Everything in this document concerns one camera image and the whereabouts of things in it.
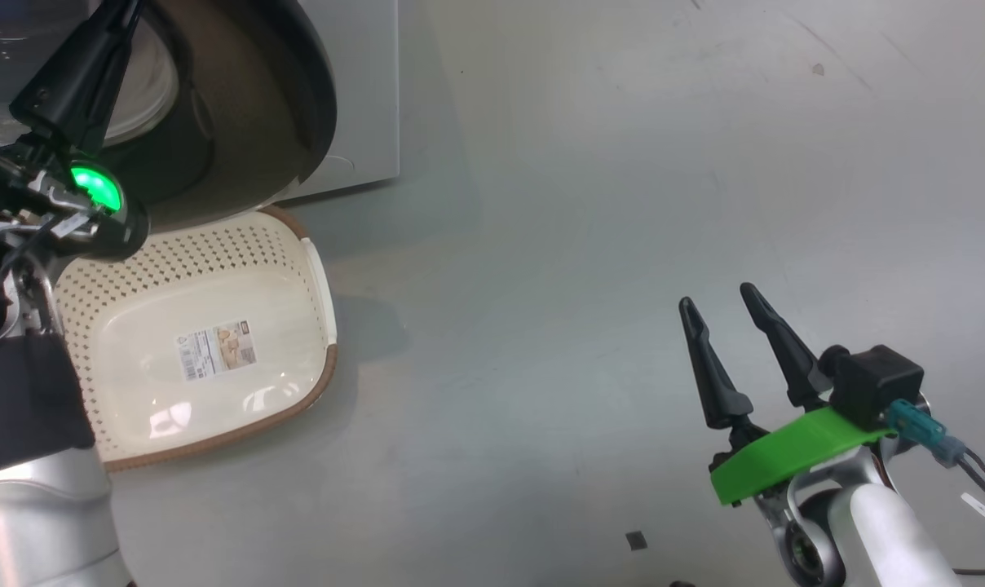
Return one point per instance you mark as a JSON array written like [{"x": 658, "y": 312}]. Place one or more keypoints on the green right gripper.
[{"x": 786, "y": 456}]

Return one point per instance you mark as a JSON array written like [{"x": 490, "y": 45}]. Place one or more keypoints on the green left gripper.
[{"x": 19, "y": 171}]

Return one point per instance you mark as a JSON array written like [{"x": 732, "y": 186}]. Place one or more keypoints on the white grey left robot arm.
[{"x": 36, "y": 522}]

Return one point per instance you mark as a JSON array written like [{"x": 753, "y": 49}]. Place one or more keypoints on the small dark square floor marker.
[{"x": 636, "y": 540}]

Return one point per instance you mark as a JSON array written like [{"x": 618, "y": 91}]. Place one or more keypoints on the cream perforated laundry basket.
[{"x": 240, "y": 277}]

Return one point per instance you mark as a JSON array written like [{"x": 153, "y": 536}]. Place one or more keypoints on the basket product label sticker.
[{"x": 215, "y": 350}]

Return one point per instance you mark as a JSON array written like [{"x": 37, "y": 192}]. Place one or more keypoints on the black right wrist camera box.
[{"x": 876, "y": 383}]

